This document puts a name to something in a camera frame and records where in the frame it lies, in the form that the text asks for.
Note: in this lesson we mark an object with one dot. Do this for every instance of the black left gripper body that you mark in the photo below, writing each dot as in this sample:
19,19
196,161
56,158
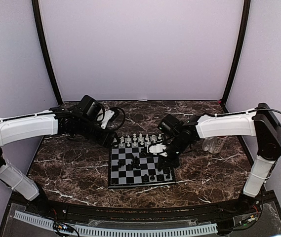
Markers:
105,139

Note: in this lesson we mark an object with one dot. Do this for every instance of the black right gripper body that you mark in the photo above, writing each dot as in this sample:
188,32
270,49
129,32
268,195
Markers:
175,162

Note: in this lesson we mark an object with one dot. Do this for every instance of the white chess piece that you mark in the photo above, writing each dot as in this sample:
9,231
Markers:
147,139
122,141
141,139
153,139
115,142
128,141
135,140
159,138

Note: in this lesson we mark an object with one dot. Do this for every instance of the pile of black chess pieces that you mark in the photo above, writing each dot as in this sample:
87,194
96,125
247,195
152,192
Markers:
134,164

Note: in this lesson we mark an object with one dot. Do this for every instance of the black grey chess board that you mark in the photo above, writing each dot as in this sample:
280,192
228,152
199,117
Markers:
119,178

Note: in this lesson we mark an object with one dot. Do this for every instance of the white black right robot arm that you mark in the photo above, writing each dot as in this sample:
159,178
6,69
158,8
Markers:
259,122

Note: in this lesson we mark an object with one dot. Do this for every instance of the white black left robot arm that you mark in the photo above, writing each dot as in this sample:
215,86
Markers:
88,118

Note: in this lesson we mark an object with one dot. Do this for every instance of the white mug orange interior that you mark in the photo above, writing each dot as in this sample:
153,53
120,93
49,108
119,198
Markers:
214,144

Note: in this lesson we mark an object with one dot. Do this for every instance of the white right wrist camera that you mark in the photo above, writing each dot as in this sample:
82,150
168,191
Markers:
157,149

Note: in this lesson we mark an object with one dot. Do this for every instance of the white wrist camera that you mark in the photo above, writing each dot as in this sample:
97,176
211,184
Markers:
105,118
157,149

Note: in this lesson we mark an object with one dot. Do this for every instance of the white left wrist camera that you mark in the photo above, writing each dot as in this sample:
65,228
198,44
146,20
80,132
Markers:
105,118

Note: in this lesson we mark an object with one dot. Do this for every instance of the black front rail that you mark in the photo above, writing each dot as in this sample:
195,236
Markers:
67,211

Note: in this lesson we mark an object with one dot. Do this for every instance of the white slotted cable duct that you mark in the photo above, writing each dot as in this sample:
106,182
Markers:
86,231

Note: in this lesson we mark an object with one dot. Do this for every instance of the black left frame post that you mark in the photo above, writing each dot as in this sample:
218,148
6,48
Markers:
44,51

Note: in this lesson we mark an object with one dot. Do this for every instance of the black frame post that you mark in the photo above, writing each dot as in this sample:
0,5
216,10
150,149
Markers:
44,51
237,53

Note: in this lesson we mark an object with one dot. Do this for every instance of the black right frame post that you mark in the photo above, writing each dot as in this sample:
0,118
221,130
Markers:
237,53

